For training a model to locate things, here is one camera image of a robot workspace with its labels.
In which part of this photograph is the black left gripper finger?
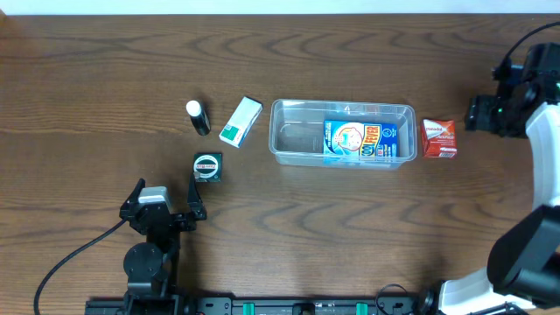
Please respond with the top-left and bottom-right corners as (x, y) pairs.
(123, 178), (145, 210)
(187, 174), (204, 214)

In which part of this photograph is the red Panadol ActiFast box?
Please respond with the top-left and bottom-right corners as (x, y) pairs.
(421, 119), (458, 158)

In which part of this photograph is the dark bottle white cap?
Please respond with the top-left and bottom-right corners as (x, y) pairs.
(185, 100), (211, 136)

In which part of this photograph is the blue KoolFever box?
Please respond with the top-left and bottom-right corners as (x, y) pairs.
(323, 120), (398, 164)

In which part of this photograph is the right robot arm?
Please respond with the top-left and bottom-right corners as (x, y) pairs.
(418, 66), (559, 314)

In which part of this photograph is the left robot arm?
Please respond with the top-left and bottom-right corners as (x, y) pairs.
(117, 175), (207, 315)

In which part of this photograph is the clear plastic container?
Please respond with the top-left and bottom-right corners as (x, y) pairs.
(269, 99), (417, 170)

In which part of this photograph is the green Zam-Buk box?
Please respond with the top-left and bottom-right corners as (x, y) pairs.
(192, 153), (223, 182)

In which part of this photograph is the white green Panadol box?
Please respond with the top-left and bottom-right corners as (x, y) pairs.
(219, 97), (263, 148)

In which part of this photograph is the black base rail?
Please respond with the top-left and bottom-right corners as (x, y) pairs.
(84, 296), (524, 315)

